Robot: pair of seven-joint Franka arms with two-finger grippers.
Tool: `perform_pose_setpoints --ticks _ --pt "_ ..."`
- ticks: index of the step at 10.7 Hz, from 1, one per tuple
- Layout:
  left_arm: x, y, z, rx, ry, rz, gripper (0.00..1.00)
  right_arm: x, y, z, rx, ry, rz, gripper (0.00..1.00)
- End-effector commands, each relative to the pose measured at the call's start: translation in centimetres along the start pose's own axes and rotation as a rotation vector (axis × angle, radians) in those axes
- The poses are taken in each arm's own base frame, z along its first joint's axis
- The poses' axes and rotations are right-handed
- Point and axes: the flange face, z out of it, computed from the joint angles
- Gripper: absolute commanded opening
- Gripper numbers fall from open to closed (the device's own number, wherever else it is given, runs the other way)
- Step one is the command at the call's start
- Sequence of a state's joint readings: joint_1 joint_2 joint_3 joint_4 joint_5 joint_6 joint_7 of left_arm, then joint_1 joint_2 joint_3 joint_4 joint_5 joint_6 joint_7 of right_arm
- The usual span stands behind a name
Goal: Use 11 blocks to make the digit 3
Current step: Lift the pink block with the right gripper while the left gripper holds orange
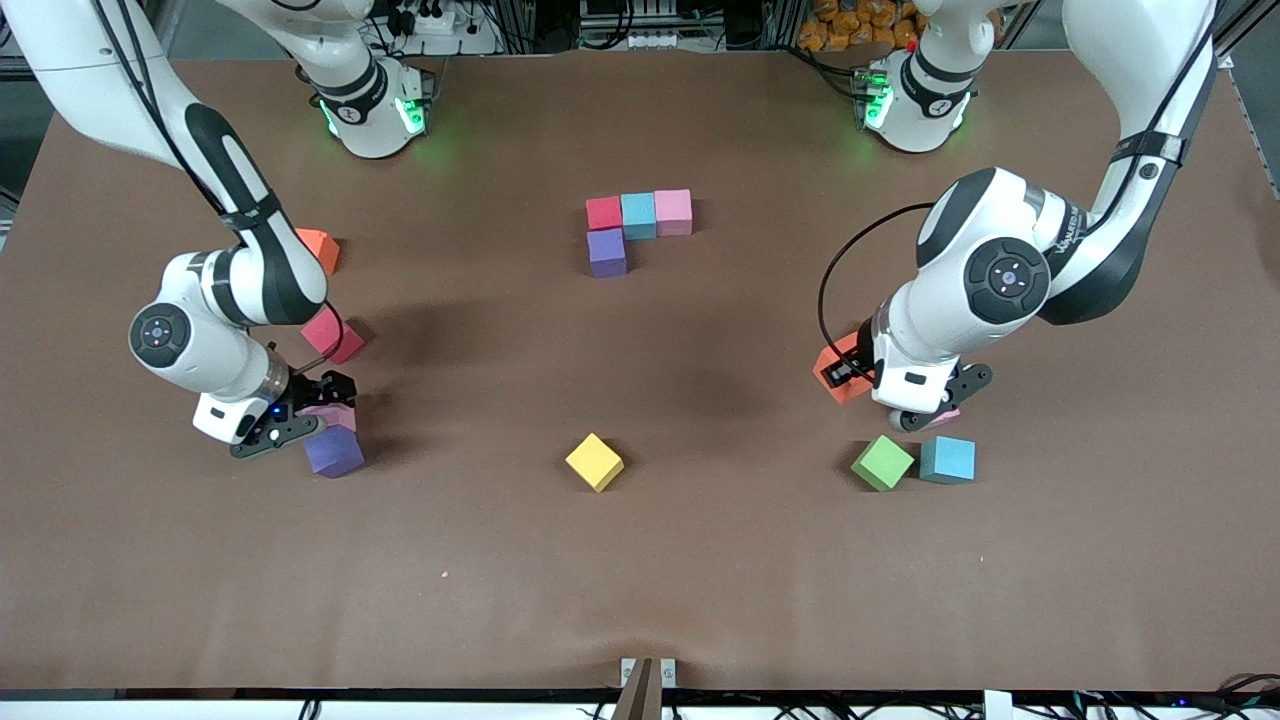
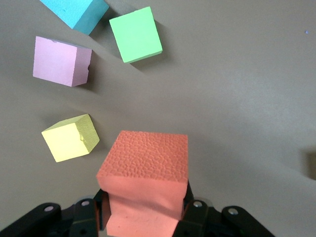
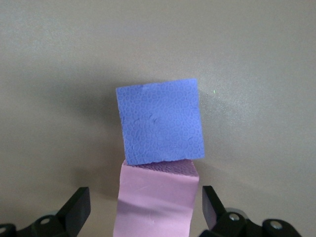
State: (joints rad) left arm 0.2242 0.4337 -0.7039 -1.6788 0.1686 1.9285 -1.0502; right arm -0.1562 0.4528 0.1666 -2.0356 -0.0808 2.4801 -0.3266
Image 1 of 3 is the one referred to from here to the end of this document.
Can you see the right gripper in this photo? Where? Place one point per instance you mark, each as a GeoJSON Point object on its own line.
{"type": "Point", "coordinates": [318, 389]}

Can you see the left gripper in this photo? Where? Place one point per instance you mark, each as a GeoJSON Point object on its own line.
{"type": "Point", "coordinates": [845, 372]}

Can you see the orange foam cube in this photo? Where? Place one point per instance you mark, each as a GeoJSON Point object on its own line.
{"type": "Point", "coordinates": [838, 345]}
{"type": "Point", "coordinates": [322, 250]}

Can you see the pink foam cube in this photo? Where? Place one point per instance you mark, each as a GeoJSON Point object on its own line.
{"type": "Point", "coordinates": [672, 212]}
{"type": "Point", "coordinates": [340, 416]}
{"type": "Point", "coordinates": [945, 415]}

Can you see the blue foam cube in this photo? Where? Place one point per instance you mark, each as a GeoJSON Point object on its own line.
{"type": "Point", "coordinates": [947, 460]}
{"type": "Point", "coordinates": [638, 216]}

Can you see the purple foam cube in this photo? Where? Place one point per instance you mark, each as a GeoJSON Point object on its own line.
{"type": "Point", "coordinates": [335, 455]}
{"type": "Point", "coordinates": [606, 253]}

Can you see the red foam cube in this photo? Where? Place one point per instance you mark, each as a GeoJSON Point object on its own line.
{"type": "Point", "coordinates": [604, 213]}
{"type": "Point", "coordinates": [342, 343]}

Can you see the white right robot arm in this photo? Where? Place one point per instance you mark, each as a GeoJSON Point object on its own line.
{"type": "Point", "coordinates": [240, 180]}

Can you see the green foam cube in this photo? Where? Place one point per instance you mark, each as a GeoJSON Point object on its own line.
{"type": "Point", "coordinates": [882, 463]}

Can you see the yellow foam cube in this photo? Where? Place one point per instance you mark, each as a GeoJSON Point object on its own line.
{"type": "Point", "coordinates": [594, 462]}

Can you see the brown paper table cover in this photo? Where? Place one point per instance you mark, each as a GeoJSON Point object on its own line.
{"type": "Point", "coordinates": [640, 570]}

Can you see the orange snack bag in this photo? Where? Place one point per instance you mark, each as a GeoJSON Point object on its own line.
{"type": "Point", "coordinates": [850, 30]}

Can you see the brown wooden strip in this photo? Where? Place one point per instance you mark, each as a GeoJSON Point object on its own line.
{"type": "Point", "coordinates": [635, 695]}

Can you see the white power strip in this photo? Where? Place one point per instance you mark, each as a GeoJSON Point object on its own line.
{"type": "Point", "coordinates": [432, 20]}

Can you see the metal clamp bracket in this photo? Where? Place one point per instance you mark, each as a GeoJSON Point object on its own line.
{"type": "Point", "coordinates": [668, 672]}

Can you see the aluminium frame profile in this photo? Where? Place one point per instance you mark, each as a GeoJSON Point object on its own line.
{"type": "Point", "coordinates": [1252, 22]}

